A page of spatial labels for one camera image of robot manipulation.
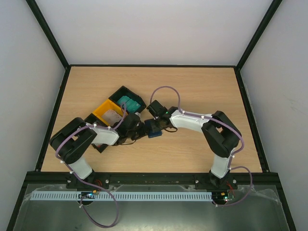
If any blue leather card holder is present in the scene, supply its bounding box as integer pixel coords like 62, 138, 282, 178
144, 119, 162, 138

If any black bin with teal cards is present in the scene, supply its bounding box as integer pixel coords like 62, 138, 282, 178
109, 86, 146, 113

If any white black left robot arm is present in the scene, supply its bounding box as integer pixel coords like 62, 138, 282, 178
50, 114, 149, 180

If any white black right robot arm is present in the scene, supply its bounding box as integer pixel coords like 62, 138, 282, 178
147, 100, 244, 189

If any teal card stack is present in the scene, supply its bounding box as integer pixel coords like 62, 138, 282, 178
117, 96, 141, 113

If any white red card stack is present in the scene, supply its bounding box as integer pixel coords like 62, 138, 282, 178
102, 109, 122, 126

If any black bin with red cards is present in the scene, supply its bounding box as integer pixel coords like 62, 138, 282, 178
85, 114, 108, 153

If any yellow plastic bin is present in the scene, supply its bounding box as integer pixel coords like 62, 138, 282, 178
92, 99, 127, 127

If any light blue slotted cable duct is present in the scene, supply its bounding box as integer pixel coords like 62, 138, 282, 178
30, 191, 212, 202

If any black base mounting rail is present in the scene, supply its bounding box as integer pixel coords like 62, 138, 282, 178
66, 172, 239, 191

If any black aluminium frame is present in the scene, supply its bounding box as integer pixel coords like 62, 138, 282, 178
4, 0, 296, 231

